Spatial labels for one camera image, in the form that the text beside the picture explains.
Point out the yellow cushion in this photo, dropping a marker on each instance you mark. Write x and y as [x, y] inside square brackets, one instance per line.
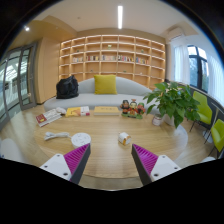
[105, 84]

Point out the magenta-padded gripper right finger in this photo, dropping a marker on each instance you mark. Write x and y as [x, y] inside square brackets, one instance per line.
[148, 161]

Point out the white and gold charger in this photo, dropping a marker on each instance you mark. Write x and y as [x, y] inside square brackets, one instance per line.
[124, 138]

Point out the small white jar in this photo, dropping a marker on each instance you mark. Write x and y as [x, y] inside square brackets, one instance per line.
[157, 120]

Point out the red and white magazine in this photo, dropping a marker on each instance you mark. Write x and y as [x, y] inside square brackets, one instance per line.
[48, 117]

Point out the green chair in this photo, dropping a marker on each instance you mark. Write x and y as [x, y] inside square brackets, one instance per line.
[205, 110]
[218, 133]

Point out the colourful figurine set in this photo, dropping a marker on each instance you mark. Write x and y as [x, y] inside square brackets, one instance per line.
[132, 109]

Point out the grey framed glass door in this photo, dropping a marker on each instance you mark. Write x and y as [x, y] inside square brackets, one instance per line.
[20, 81]

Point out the plain yellow book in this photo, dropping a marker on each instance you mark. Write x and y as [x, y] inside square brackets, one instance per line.
[106, 110]

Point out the dark framed window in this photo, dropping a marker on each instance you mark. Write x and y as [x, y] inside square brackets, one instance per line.
[198, 68]

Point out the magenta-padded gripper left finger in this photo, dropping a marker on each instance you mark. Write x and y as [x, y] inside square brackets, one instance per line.
[75, 160]

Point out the potted green plant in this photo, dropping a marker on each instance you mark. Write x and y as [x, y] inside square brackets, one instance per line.
[173, 101]

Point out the round white power strip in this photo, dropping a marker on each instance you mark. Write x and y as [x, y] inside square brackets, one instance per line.
[80, 139]

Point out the round ceiling spotlight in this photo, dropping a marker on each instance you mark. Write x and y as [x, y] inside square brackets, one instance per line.
[26, 28]

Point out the wooden shelf unit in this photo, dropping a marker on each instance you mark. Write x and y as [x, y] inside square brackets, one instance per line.
[111, 58]

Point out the long ceiling light strip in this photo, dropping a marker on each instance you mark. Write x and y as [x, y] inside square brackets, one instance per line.
[120, 16]

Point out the white paper packet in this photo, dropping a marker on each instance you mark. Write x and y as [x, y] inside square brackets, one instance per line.
[61, 110]

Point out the light grey curved sofa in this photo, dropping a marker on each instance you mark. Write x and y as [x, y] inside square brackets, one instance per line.
[100, 100]

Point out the white air conditioner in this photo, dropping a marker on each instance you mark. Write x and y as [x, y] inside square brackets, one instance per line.
[175, 34]

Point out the white chair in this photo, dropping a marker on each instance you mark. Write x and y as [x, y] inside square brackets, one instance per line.
[11, 151]

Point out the black bag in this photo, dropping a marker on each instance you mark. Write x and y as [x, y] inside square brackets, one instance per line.
[67, 88]

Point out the white sheer curtain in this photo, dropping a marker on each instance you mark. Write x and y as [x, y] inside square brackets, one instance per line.
[216, 81]
[181, 63]

